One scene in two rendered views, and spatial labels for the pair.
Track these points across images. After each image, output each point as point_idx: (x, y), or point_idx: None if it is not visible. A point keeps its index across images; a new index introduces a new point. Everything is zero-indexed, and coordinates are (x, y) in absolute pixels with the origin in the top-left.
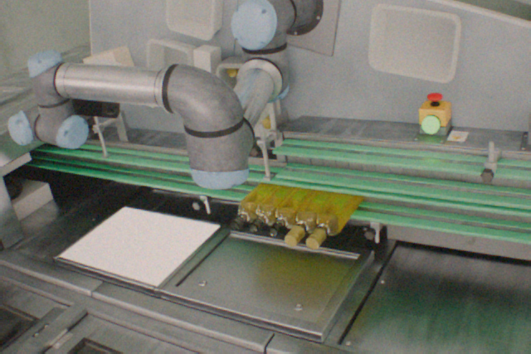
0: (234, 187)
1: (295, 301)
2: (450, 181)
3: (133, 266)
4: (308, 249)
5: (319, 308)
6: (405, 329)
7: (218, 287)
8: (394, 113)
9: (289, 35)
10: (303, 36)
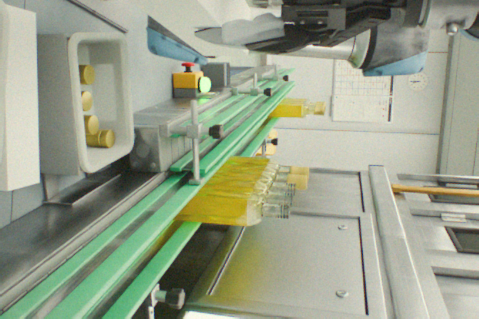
0: (143, 253)
1: (335, 229)
2: (229, 123)
3: None
4: (243, 234)
5: (338, 218)
6: (328, 201)
7: (341, 279)
8: (159, 94)
9: None
10: (110, 1)
